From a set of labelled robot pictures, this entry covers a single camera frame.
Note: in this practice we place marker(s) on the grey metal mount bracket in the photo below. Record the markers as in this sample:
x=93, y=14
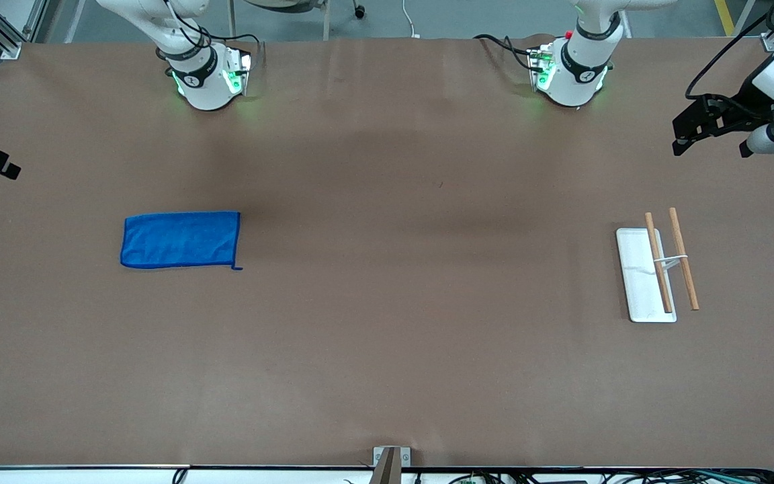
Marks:
x=390, y=457

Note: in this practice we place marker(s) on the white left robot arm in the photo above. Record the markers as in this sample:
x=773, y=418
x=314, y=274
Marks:
x=572, y=81

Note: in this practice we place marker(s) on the chair with caster wheels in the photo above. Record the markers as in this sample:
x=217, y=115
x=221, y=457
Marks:
x=359, y=11

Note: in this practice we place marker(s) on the blue microfibre towel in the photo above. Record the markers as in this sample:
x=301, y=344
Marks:
x=182, y=240

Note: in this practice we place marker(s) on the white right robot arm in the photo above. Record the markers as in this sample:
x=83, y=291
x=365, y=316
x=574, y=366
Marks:
x=202, y=87

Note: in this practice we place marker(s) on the white towel rack wooden bars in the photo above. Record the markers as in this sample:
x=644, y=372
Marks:
x=642, y=282

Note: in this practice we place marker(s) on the brown table cover sheet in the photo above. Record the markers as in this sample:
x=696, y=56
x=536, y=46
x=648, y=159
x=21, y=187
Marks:
x=387, y=336

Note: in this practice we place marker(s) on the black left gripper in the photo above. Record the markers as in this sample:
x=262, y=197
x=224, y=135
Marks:
x=744, y=106

